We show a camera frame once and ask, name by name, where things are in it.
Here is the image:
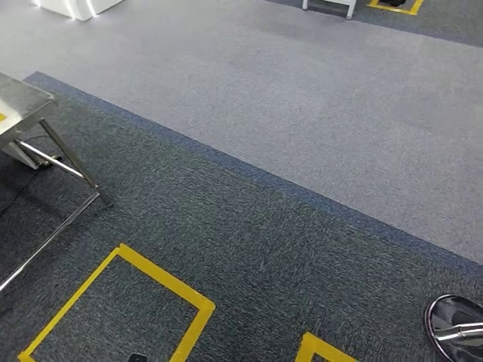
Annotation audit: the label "white display plinth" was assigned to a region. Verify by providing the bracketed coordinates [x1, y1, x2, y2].
[31, 0, 125, 22]

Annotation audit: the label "stainless steel workbench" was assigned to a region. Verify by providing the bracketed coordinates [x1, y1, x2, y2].
[0, 71, 114, 295]

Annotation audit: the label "white table legs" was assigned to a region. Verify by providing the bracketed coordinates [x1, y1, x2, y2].
[301, 0, 358, 21]

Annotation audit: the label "chrome pole with round base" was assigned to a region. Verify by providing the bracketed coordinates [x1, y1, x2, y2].
[424, 293, 483, 362]

